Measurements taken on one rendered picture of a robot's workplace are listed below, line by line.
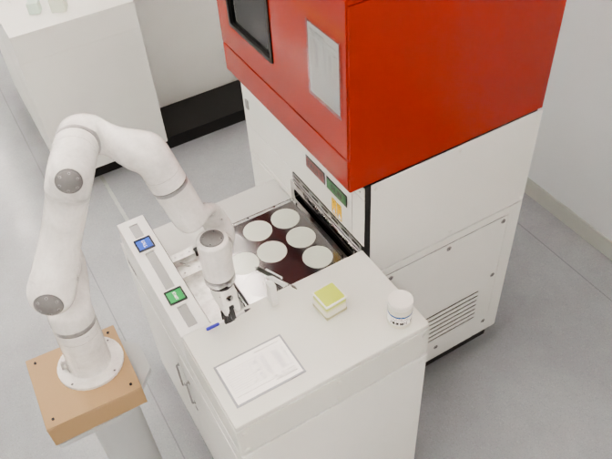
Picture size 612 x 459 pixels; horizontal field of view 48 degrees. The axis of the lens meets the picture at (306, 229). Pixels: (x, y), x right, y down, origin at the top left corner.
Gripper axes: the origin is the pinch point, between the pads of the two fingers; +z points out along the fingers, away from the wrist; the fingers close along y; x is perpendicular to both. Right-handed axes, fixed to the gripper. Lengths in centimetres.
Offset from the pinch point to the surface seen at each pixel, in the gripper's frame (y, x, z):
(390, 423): -31, -36, 48
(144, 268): 34.7, 13.1, 4.5
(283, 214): 37, -38, 10
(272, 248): 25.2, -27.4, 10.4
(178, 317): 10.7, 11.7, 4.4
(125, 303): 111, 15, 101
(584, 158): 37, -197, 58
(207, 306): 16.2, 1.1, 12.4
